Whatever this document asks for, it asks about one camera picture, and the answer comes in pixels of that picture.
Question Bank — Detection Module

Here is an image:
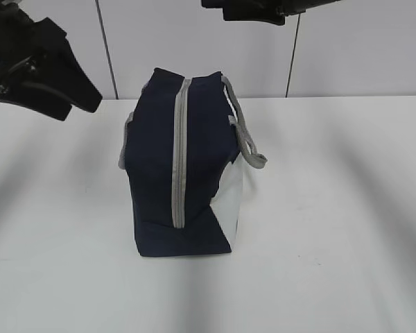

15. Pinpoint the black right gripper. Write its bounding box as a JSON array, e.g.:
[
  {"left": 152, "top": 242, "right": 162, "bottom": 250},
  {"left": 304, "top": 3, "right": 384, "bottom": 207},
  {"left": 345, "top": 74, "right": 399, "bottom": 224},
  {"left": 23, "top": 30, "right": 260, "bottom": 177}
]
[{"left": 201, "top": 0, "right": 340, "bottom": 25}]

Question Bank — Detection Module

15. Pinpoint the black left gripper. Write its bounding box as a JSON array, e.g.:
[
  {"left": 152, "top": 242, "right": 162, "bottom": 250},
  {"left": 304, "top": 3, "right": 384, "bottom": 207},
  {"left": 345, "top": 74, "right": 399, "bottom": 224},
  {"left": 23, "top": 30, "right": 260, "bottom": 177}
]
[{"left": 0, "top": 1, "right": 103, "bottom": 121}]

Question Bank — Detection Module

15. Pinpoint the navy and white lunch bag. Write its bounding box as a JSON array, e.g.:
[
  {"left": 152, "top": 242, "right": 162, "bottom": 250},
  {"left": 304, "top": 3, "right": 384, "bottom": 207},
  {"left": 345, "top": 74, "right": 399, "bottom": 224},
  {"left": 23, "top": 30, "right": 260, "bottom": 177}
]
[{"left": 119, "top": 68, "right": 267, "bottom": 257}]

